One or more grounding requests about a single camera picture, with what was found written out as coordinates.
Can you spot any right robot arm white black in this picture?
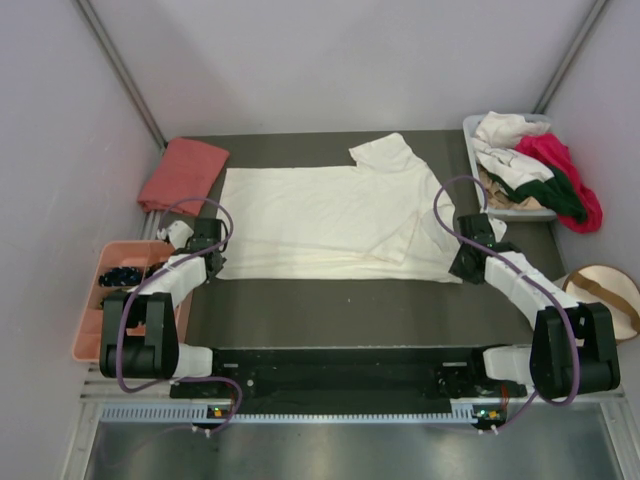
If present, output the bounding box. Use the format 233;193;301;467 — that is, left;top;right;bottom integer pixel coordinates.
450;213;620;405

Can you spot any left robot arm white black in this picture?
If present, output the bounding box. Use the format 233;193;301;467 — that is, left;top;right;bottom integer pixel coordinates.
99;218;229;397

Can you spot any folded salmon pink t shirt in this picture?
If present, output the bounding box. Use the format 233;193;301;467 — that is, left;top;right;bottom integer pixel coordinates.
137;137;230;216

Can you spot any grey plastic laundry basket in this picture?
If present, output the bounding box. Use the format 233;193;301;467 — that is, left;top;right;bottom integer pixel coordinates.
462;114;556;222

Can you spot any tan garment in basket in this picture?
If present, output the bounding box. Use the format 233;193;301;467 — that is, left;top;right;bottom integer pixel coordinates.
478;165;543;211

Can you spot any pink compartment organizer tray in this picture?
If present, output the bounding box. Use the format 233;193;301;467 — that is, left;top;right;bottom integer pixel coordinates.
71;240;174;363

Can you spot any white and green t shirt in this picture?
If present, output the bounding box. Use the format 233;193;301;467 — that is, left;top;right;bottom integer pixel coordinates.
472;139;567;210

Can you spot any beige canvas round bag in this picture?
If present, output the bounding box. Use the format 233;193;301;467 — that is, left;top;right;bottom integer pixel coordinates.
561;264;639;343

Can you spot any cream t shirt in basket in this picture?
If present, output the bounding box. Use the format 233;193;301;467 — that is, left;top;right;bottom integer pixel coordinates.
473;111;551;149

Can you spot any magenta pink t shirt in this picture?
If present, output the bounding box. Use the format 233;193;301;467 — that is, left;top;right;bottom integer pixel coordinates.
515;133;603;234

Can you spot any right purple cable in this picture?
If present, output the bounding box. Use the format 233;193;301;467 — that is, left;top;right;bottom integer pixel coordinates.
432;174;584;436

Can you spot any purple cable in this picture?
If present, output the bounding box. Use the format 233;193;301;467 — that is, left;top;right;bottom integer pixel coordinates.
114;197;244;431
432;174;584;436

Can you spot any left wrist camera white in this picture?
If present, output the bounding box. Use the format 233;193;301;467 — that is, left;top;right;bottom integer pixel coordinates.
156;220;194;249

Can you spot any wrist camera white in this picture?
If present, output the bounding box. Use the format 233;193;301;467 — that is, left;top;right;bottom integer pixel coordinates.
156;220;194;249
488;216;507;242

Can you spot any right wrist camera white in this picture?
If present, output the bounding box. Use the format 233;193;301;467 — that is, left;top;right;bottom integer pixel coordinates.
488;216;507;242

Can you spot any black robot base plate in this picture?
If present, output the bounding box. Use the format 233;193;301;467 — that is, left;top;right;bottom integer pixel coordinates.
169;344;506;415

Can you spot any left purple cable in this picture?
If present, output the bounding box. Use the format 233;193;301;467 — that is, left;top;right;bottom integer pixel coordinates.
114;197;244;431

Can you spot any grey slotted cable duct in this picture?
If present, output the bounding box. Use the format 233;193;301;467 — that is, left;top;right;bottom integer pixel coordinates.
99;397;521;425

